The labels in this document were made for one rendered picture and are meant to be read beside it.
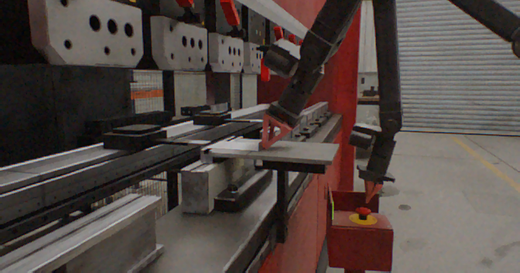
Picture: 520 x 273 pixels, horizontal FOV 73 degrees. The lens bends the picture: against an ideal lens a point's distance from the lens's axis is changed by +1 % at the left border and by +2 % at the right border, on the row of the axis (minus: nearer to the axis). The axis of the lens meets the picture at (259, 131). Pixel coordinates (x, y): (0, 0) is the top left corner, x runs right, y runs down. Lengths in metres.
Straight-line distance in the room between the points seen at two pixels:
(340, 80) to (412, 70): 5.31
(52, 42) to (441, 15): 8.09
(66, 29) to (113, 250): 0.29
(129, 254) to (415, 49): 7.85
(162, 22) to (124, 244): 0.33
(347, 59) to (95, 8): 2.59
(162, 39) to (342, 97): 2.46
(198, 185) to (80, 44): 0.41
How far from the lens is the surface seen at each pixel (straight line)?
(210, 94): 0.80
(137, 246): 0.57
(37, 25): 0.41
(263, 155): 0.73
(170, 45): 0.57
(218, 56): 0.74
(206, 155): 0.79
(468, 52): 8.32
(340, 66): 2.93
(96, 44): 0.45
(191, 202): 0.77
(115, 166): 0.91
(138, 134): 0.90
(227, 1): 0.72
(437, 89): 8.22
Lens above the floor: 1.16
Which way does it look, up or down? 9 degrees down
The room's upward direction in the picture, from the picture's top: straight up
